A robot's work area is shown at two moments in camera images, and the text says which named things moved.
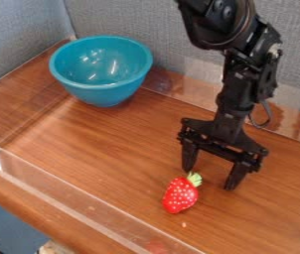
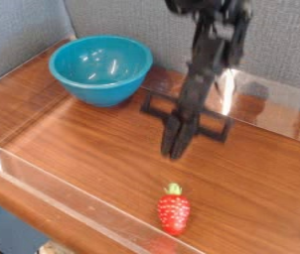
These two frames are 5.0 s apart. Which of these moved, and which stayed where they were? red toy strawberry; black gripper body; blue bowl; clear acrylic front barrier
Moved: black gripper body; red toy strawberry
Stayed: clear acrylic front barrier; blue bowl
